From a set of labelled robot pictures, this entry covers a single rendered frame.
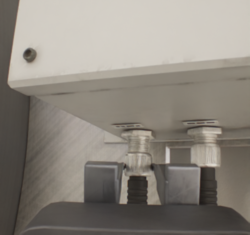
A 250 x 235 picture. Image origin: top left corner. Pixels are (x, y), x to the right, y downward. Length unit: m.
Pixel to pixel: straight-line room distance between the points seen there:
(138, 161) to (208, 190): 0.04
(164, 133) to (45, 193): 0.10
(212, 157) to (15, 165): 0.14
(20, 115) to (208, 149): 0.14
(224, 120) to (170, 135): 0.05
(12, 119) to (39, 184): 0.05
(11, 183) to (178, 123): 0.13
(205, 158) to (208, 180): 0.01
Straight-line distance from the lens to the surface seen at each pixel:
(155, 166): 0.17
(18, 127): 0.25
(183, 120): 0.16
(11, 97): 0.25
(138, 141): 0.18
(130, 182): 0.18
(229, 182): 0.21
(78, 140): 0.23
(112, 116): 0.15
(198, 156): 0.17
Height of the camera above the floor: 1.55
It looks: 4 degrees down
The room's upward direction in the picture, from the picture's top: 46 degrees clockwise
